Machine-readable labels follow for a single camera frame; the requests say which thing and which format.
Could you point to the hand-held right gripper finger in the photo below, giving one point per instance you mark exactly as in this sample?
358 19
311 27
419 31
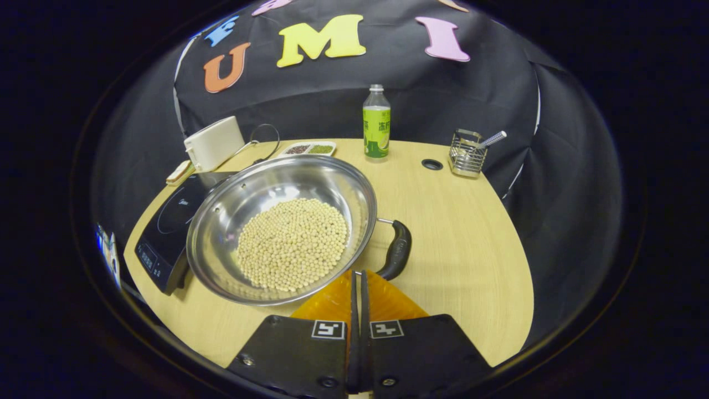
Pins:
365 332
354 332

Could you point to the pile of soybeans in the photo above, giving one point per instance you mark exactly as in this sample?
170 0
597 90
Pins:
293 244

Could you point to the stainless steel pot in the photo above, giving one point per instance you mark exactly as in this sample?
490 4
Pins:
266 183

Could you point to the black induction cooktop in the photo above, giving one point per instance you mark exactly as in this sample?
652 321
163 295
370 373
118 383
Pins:
166 244

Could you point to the white divided bean dish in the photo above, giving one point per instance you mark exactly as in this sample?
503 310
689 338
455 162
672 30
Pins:
307 149

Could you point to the green label drink bottle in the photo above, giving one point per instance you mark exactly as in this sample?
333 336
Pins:
376 127

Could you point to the white toaster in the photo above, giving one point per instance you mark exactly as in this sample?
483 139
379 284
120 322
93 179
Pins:
213 144

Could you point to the sandwich on small plate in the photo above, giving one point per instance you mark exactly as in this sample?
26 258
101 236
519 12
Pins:
180 173

